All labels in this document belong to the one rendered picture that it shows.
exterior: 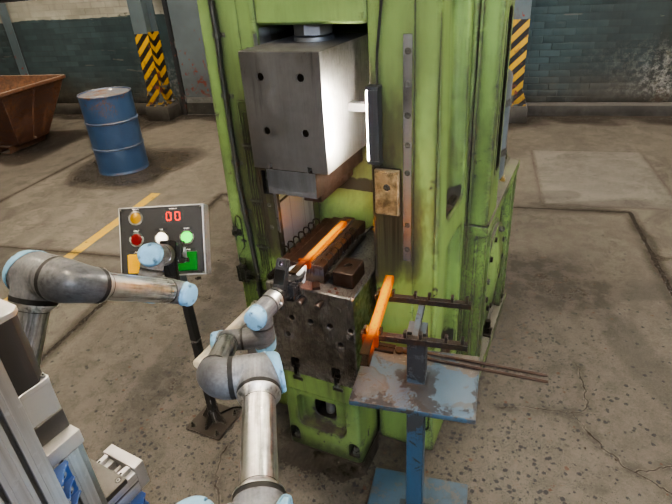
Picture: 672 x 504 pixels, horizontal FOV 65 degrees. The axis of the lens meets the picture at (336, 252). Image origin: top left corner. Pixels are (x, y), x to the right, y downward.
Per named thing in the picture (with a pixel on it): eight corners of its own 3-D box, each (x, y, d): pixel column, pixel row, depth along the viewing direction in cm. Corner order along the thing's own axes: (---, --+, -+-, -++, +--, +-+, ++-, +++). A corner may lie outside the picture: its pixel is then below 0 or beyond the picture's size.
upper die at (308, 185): (317, 199, 186) (315, 174, 182) (269, 193, 194) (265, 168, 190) (362, 160, 219) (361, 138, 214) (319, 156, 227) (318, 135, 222)
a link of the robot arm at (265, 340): (246, 344, 189) (241, 319, 183) (277, 340, 189) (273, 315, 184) (245, 358, 182) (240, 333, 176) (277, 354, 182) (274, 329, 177)
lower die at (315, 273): (324, 284, 203) (322, 265, 199) (279, 275, 211) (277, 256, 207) (365, 236, 236) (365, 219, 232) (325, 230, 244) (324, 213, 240)
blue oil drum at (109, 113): (131, 177, 597) (111, 98, 554) (87, 175, 611) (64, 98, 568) (159, 160, 646) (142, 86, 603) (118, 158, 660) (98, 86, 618)
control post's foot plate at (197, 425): (219, 442, 255) (216, 429, 250) (183, 429, 264) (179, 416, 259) (244, 411, 272) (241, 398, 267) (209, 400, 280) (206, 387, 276)
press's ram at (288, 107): (351, 177, 176) (344, 51, 157) (254, 167, 192) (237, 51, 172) (393, 140, 209) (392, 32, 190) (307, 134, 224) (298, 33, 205)
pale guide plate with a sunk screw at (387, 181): (398, 216, 189) (398, 172, 181) (375, 213, 193) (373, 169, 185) (400, 214, 191) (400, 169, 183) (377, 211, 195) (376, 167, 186)
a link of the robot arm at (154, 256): (132, 266, 167) (137, 240, 167) (146, 266, 178) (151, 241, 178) (156, 271, 167) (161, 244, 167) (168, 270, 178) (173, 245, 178)
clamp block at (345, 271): (353, 289, 199) (352, 275, 195) (333, 285, 202) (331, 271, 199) (365, 274, 208) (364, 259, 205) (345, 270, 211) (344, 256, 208)
